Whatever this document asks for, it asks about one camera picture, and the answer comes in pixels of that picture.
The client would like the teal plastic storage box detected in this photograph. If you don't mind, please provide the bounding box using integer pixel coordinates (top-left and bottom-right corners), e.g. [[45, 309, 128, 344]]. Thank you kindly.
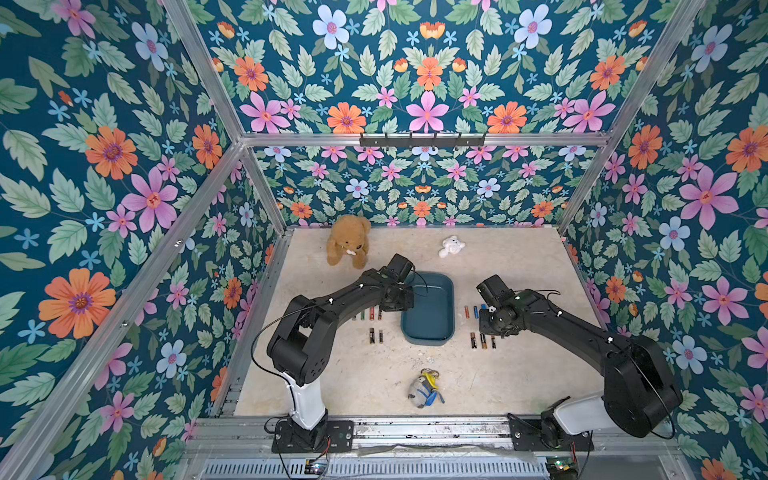
[[400, 272, 455, 347]]

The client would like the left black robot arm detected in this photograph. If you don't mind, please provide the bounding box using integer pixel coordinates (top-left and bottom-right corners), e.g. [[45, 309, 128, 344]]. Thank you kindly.
[[266, 254, 414, 432]]

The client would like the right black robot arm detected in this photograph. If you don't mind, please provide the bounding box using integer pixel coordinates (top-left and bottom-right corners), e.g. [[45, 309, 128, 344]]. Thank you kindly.
[[476, 275, 683, 442]]

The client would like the small white plush bunny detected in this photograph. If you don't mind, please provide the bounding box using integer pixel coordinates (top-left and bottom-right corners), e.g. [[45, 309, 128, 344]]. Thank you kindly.
[[438, 235, 466, 258]]

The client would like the brown teddy bear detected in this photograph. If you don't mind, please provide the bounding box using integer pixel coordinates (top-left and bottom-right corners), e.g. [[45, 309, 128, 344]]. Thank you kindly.
[[326, 215, 372, 270]]

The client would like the grey plush toy keychain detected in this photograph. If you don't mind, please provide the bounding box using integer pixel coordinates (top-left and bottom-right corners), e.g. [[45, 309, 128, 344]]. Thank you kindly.
[[407, 369, 445, 409]]

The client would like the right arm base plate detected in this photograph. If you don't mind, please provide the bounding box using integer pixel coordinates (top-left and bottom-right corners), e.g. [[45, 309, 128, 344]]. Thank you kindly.
[[507, 413, 594, 453]]

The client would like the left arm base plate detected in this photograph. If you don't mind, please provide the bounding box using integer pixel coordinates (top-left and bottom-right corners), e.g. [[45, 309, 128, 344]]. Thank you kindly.
[[271, 419, 355, 454]]

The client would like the black wall hook rail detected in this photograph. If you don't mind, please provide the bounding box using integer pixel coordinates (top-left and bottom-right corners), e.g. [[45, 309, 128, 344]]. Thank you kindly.
[[358, 133, 486, 149]]

